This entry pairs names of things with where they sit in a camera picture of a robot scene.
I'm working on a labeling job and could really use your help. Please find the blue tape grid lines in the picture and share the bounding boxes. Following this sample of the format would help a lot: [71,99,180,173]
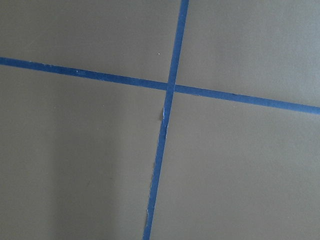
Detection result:
[0,0,320,240]

